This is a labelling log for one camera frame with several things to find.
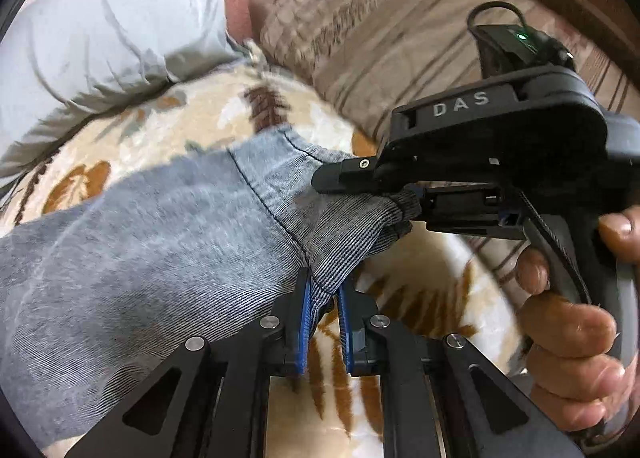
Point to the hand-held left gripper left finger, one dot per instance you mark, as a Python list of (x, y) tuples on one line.
[(301, 333)]

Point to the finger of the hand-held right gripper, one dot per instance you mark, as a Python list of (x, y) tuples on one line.
[(350, 173), (460, 215)]

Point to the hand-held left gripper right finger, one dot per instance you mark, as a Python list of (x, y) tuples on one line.
[(346, 333)]

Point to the grey knit garment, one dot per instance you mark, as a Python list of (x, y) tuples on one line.
[(165, 248)]

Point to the person's right hand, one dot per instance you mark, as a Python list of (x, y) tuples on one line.
[(570, 338)]

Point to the beige striped cushion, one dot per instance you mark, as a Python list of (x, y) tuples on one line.
[(380, 33)]

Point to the cream floral blanket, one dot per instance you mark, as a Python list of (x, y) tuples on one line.
[(165, 113)]

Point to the pink cloth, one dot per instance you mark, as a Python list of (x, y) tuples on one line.
[(239, 8)]

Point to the light grey pillow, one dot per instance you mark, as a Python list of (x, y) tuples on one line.
[(100, 23)]

